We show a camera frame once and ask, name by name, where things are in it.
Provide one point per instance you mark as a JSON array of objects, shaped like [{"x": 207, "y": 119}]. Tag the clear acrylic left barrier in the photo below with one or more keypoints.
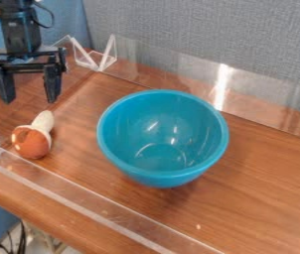
[{"x": 31, "y": 98}]

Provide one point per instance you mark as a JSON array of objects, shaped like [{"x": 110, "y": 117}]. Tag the clear acrylic barrier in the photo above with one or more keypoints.
[
  {"x": 31, "y": 98},
  {"x": 134, "y": 225},
  {"x": 252, "y": 96}
]

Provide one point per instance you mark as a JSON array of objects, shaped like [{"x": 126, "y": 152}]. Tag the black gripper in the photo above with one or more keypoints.
[{"x": 47, "y": 59}]

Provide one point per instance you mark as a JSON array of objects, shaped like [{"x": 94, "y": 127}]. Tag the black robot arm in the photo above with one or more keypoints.
[{"x": 21, "y": 26}]

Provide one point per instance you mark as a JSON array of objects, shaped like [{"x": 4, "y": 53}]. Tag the clear acrylic front barrier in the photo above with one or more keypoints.
[{"x": 134, "y": 225}]

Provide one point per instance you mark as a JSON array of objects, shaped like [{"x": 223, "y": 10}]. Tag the brown white toy mushroom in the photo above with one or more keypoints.
[{"x": 31, "y": 139}]

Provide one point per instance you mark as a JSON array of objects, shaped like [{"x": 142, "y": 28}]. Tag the clear acrylic back barrier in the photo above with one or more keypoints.
[{"x": 252, "y": 96}]

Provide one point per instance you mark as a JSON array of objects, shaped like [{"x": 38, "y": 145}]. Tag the clear acrylic corner bracket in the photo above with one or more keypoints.
[{"x": 93, "y": 59}]

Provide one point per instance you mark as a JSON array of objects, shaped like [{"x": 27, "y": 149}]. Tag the blue partition panel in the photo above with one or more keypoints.
[{"x": 65, "y": 14}]

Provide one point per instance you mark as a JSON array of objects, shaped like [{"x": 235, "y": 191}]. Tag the blue plastic bowl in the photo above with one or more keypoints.
[{"x": 162, "y": 136}]

